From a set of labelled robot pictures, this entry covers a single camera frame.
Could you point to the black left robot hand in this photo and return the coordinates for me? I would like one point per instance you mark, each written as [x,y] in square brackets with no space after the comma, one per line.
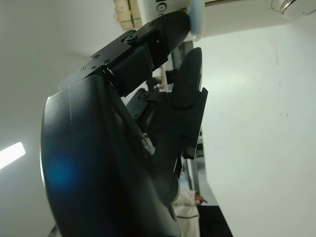
[98,160]

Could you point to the cream white toaster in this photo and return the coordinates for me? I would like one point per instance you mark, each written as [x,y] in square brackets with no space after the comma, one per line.
[247,22]

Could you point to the ceiling light panel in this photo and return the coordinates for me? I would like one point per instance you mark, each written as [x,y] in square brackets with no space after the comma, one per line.
[11,155]

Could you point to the person in white hoodie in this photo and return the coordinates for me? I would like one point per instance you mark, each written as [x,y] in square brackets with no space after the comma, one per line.
[187,209]

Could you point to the wooden crate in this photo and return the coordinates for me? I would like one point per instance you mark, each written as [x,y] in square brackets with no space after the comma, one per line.
[126,14]

